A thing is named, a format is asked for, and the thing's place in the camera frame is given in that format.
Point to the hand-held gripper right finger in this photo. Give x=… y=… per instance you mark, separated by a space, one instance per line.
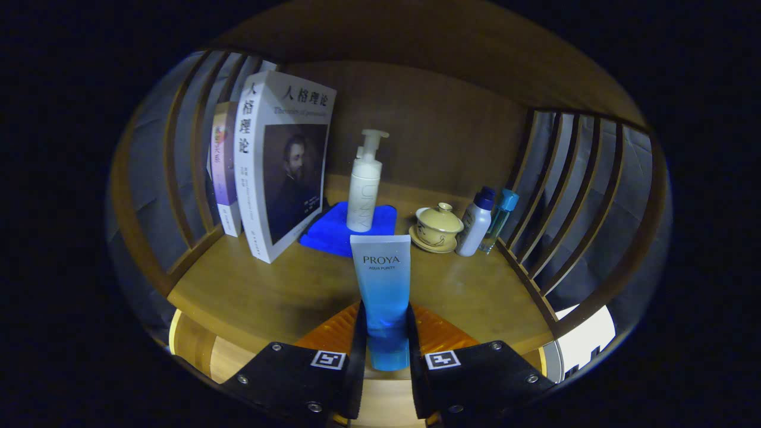
x=416 y=380

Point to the thick white book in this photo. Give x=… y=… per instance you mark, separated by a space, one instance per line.
x=261 y=178

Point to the clear teal bottle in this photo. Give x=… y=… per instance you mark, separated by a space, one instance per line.
x=502 y=214

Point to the yellow lidded teacup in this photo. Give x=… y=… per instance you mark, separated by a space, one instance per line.
x=437 y=226

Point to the white pump bottle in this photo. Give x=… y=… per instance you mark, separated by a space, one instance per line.
x=364 y=196

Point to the blue cosmetic tube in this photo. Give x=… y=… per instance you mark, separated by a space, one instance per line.
x=383 y=285

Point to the blue folded cloth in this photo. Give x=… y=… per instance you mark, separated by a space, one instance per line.
x=333 y=235

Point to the wooden countertop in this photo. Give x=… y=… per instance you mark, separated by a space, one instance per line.
x=285 y=291

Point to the wooden cabinet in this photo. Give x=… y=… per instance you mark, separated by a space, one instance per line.
x=440 y=119

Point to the white bottle with blue cap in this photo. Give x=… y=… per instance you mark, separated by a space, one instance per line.
x=474 y=229

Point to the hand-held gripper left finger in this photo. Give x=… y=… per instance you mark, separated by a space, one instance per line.
x=358 y=380

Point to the purple book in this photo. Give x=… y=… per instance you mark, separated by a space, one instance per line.
x=225 y=178

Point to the white drawer unit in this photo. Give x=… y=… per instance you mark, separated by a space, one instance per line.
x=585 y=342

